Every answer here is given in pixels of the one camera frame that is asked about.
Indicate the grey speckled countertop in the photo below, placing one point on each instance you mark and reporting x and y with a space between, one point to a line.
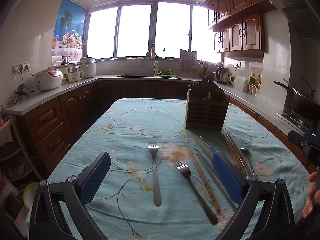
37 100

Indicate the folded dish cloth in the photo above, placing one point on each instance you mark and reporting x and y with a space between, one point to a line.
133 62

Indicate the knife block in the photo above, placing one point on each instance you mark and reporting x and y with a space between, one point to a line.
203 71

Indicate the teal floral tablecloth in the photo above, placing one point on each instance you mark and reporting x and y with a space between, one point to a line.
130 135

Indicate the wooden chopstick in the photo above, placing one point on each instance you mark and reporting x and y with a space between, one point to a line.
235 152
202 147
200 172
231 150

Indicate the small black tripod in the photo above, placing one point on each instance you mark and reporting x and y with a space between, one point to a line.
19 92

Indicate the large white cooker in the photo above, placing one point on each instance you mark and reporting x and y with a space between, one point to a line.
88 68

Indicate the wooden upper cabinets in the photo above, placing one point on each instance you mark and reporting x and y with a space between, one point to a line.
240 10

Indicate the steel kitchen faucet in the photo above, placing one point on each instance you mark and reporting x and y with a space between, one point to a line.
155 62

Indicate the wooden lower cabinets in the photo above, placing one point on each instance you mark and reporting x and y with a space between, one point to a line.
55 120

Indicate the wooden spatula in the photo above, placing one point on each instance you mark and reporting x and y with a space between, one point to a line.
287 83

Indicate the red and white rice cooker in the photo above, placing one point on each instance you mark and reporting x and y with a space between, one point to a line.
48 80

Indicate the row of spice jars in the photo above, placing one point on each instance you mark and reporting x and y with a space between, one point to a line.
251 90

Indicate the steel spoon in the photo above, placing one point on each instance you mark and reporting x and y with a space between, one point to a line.
245 151

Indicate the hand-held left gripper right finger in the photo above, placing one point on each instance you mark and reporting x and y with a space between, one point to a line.
226 177

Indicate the black wok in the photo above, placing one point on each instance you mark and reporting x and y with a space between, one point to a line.
305 105

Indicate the small white electric pot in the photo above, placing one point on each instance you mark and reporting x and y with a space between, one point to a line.
73 76

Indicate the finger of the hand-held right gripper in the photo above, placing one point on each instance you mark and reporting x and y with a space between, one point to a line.
301 140

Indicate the storage shelf rack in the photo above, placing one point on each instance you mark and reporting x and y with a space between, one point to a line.
17 152

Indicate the wall outlet strip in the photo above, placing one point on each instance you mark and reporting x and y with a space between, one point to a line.
22 67

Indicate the person's right hand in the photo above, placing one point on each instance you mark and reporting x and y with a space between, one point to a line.
308 207

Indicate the small white bowl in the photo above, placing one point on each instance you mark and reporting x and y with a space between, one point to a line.
220 63

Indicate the fruit and palm window blind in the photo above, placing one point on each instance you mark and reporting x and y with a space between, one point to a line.
67 22

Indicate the single wall outlet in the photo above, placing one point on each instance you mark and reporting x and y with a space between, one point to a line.
237 64

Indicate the white box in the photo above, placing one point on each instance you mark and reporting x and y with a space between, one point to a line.
57 61

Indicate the green basket of vegetables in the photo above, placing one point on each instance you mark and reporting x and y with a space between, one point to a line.
163 72

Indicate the wooden cabinets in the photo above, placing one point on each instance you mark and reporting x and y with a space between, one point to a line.
55 120
240 10

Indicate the white hanging cloth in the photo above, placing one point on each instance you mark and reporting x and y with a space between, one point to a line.
5 133

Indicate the steel electric kettle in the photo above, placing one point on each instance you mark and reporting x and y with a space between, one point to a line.
222 76

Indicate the wooden slatted utensil holder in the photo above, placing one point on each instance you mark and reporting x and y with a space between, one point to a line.
207 112

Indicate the cooking oil bottles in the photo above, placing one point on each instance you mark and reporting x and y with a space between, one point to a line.
253 80

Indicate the gas stove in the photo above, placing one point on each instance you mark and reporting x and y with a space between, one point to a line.
295 120

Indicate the yellow soap bottle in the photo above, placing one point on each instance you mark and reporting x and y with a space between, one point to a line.
153 52

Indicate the dish rack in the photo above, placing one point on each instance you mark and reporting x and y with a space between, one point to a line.
188 61

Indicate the small clear pump bottle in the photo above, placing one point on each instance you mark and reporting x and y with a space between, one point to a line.
164 54

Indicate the range hood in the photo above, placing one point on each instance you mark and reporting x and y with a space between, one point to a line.
297 12

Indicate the green plate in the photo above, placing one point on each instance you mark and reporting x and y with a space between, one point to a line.
30 195

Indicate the kitchen sink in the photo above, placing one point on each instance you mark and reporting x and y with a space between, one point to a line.
135 75

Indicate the long steel fork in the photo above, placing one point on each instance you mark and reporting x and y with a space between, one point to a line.
155 177

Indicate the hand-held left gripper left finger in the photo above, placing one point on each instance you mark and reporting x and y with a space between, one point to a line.
96 177

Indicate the large kitchen window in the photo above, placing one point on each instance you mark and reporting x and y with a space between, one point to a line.
135 32

